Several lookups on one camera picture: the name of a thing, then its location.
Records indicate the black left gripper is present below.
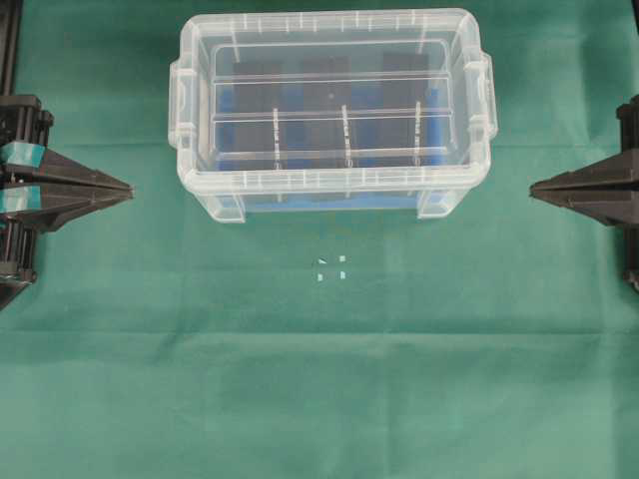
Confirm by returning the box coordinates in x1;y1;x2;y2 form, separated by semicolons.
1;95;134;283

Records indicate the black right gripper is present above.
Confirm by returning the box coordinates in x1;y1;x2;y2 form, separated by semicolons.
528;91;639;293

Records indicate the clear plastic box lid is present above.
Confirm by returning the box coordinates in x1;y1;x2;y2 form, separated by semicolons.
168;8;498;195

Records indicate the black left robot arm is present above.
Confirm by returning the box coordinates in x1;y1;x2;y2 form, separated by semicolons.
1;1;133;297

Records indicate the clear plastic storage box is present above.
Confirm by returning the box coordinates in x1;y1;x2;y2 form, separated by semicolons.
169;50;499;224

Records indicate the blue foam insert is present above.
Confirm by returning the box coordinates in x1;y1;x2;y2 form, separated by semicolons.
215;85;449;212

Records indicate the black camera box left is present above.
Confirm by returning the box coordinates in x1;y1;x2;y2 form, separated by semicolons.
228;60;283;171

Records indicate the black camera box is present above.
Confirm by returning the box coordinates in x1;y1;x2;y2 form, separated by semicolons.
228;60;283;171
299;56;353;204
375;51;429;168

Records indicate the black camera box right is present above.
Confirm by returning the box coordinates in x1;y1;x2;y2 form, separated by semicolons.
375;51;429;168

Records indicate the black camera box middle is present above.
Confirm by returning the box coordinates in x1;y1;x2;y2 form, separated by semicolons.
299;56;353;204

